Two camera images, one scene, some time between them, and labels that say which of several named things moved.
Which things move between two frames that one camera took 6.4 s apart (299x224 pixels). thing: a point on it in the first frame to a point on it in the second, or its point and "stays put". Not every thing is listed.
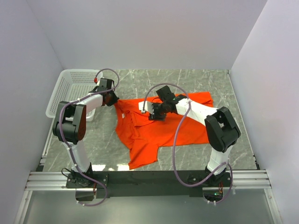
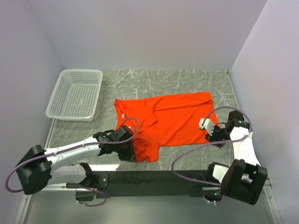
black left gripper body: (113, 98) to (125, 150)
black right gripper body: (160, 112) to (218, 134)
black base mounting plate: (127, 184) stays put
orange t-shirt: (142, 137) stays put
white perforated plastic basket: (72, 84) stays put
